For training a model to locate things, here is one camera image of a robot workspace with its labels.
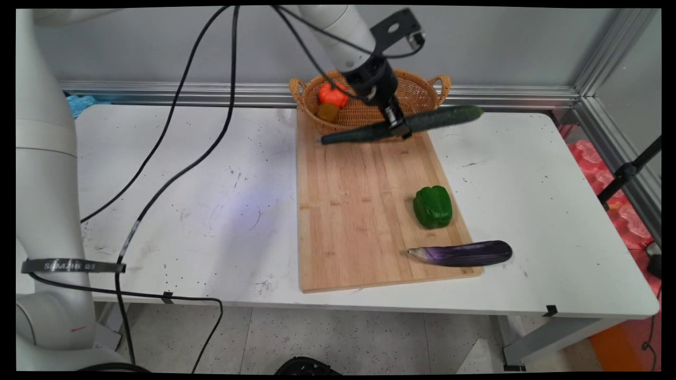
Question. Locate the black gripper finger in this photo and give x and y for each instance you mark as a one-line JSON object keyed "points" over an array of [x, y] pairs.
{"points": [[393, 117], [404, 124]]}

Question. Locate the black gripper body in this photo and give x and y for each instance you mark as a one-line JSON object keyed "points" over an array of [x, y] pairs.
{"points": [[372, 79]]}

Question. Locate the dark green cucumber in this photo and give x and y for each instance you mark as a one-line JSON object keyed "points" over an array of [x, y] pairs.
{"points": [[443, 117]]}

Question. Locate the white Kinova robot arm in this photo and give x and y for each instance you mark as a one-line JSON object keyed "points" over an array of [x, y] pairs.
{"points": [[47, 184]]}

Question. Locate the woven wicker basket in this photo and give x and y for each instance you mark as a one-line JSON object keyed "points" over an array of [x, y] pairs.
{"points": [[422, 92]]}

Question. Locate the orange red tomato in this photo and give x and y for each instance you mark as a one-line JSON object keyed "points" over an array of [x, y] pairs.
{"points": [[332, 95]]}

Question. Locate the small yellow brown fruit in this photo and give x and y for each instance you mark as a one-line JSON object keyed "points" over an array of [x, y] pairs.
{"points": [[328, 113]]}

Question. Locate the green bell pepper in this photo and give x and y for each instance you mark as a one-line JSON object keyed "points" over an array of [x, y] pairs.
{"points": [[433, 208]]}

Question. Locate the wooden cutting board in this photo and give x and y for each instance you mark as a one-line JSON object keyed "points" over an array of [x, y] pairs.
{"points": [[359, 211]]}

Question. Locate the purple eggplant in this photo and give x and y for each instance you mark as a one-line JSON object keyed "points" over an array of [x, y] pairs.
{"points": [[465, 254]]}

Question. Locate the black tripod stand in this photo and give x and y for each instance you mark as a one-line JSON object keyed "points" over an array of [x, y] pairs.
{"points": [[626, 171]]}

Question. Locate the red foam mat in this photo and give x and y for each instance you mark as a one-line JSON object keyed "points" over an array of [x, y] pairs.
{"points": [[623, 211]]}

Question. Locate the black tape piece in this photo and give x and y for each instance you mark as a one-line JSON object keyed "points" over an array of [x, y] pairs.
{"points": [[167, 297], [551, 311]]}

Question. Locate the grey table leg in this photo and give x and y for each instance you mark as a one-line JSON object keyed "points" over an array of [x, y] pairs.
{"points": [[549, 340]]}

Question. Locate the black round object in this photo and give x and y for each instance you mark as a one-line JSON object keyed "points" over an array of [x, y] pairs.
{"points": [[306, 366]]}

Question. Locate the small black device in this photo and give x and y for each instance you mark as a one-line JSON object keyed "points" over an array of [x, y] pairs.
{"points": [[655, 264]]}

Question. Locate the blue foam mat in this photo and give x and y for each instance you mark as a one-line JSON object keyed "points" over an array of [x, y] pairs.
{"points": [[79, 103]]}

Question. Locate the orange floor mat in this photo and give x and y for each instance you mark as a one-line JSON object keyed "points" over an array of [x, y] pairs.
{"points": [[623, 345]]}

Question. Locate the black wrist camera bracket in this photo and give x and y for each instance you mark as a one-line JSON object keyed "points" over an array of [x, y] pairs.
{"points": [[396, 29]]}

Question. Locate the aluminium frame rail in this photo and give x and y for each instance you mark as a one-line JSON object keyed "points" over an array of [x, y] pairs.
{"points": [[501, 96]]}

